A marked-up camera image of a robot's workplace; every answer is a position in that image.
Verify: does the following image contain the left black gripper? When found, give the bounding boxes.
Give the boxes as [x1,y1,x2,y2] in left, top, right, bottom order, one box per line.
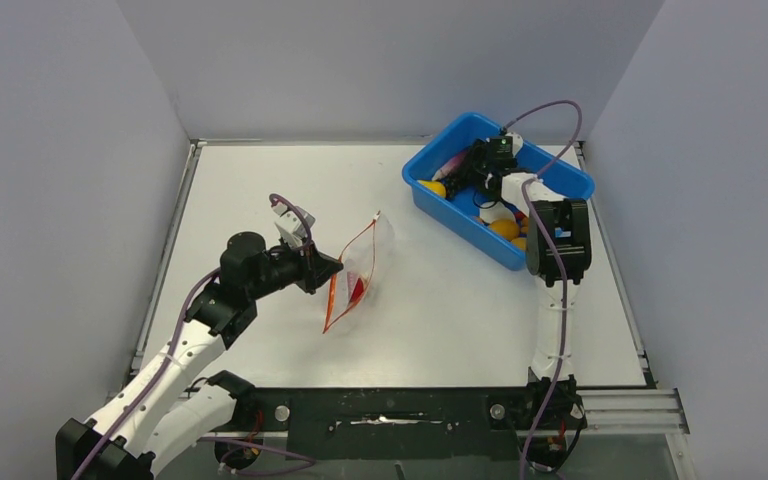
[247,234,343,301]

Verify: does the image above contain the clear zip top bag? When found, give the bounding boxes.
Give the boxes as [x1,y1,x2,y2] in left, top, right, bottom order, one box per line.
[322,210,395,334]

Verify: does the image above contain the red toy apple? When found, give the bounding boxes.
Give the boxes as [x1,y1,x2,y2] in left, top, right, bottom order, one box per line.
[349,277,367,306]

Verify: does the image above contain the dark toy grapes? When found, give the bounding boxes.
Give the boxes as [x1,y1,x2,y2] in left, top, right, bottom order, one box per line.
[441,168,474,200]

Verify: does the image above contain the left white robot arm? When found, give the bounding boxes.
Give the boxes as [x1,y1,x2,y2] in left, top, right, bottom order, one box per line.
[55,232,343,479]

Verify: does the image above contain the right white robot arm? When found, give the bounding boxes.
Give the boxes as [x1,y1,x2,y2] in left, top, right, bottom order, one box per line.
[461,136,592,427]

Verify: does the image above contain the purple toy eggplant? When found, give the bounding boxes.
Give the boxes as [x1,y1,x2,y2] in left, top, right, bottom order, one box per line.
[431,149,468,182]

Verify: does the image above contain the yellow toy pepper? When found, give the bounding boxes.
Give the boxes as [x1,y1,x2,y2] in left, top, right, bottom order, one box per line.
[418,180,447,199]

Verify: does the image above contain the blue plastic bin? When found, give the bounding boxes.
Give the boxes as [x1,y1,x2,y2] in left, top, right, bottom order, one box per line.
[402,112,595,271]

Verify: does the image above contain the small orange toy fruit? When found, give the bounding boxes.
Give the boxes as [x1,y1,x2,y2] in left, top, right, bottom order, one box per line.
[510,237,527,252]

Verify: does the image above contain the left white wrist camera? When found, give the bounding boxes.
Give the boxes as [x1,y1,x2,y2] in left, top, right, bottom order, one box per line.
[272,203,316,250]

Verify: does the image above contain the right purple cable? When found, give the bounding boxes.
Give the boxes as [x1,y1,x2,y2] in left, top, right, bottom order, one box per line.
[503,99,584,480]

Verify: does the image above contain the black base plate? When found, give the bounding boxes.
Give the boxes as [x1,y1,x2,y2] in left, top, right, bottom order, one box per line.
[189,386,587,463]

